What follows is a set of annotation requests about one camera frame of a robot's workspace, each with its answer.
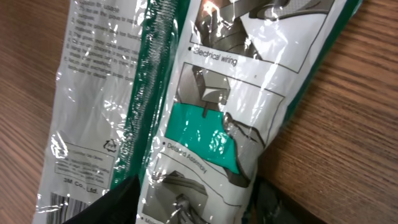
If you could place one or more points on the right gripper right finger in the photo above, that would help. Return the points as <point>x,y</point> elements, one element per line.
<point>273,206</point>

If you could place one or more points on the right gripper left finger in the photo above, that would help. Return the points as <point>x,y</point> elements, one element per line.
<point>118,206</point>

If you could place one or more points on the green white gloves packet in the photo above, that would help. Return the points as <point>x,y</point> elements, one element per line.
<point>185,94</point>

